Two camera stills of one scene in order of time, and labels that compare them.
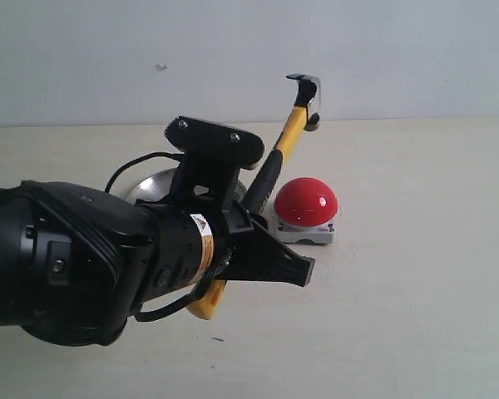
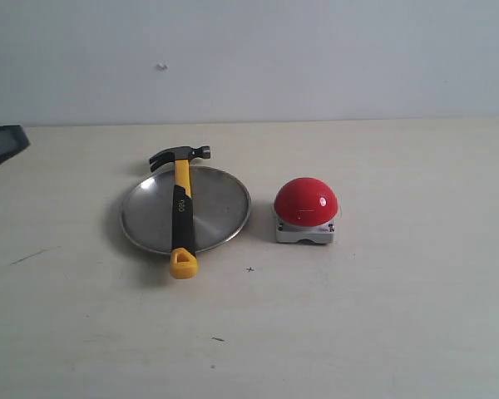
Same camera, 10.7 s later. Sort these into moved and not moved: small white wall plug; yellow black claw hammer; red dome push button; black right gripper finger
Moved: black right gripper finger; yellow black claw hammer
Not moved: red dome push button; small white wall plug
